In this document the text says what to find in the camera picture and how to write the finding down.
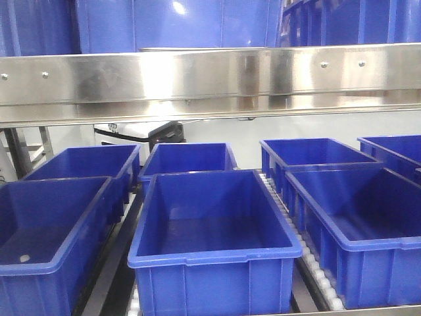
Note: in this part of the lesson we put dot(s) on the blue bin right front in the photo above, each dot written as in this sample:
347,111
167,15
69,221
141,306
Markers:
363,226

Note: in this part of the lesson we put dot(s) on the blue bin right rear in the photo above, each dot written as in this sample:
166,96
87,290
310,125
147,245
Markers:
309,154

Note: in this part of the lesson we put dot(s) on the blue bin far right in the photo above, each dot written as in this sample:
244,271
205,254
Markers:
398,153

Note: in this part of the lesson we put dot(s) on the blue bin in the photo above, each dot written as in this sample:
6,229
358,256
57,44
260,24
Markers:
120,162
398,153
309,154
187,157
213,243
51,234
363,226

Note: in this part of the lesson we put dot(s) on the blue bin centre front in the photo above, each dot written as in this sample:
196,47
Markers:
213,243

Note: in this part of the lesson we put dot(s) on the blue bin centre rear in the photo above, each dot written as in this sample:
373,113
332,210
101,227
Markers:
187,157

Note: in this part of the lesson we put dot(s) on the blue bin far left rear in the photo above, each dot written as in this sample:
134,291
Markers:
120,162

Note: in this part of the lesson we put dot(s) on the blue bin far left front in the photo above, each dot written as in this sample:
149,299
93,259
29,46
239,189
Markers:
51,234

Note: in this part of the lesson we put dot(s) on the stainless steel shelf front rail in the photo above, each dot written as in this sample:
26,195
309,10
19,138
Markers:
208,84

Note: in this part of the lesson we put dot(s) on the white black machine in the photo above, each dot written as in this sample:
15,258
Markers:
150,133

